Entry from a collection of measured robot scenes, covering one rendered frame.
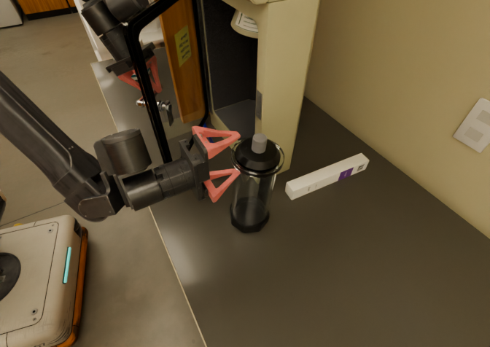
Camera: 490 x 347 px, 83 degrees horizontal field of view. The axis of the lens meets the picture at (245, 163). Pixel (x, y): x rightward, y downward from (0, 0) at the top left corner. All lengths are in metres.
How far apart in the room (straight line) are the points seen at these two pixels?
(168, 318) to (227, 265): 1.01
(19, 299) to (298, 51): 1.51
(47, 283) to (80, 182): 1.17
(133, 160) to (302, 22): 0.39
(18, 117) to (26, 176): 2.11
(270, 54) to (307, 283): 0.49
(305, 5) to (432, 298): 0.64
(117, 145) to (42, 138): 0.12
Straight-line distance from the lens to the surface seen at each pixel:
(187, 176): 0.47
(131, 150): 0.44
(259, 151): 0.54
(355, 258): 0.73
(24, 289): 1.67
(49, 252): 1.71
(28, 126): 0.52
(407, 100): 0.91
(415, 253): 0.80
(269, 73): 0.58
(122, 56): 0.68
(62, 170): 0.50
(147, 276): 1.76
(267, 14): 0.54
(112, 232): 1.97
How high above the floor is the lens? 1.56
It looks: 47 degrees down
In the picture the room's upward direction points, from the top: straight up
